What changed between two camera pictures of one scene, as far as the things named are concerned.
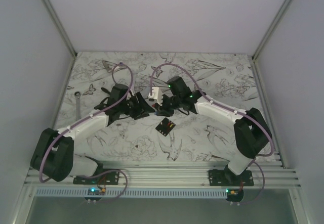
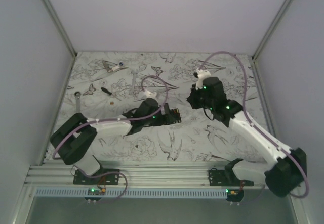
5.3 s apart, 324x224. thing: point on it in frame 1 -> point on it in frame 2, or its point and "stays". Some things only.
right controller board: (234, 195) stays
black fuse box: (165, 126) -> (175, 117)
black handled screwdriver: (105, 90) stays
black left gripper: (142, 109) -> (164, 119)
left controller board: (95, 191) stays
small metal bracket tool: (107, 63) stays
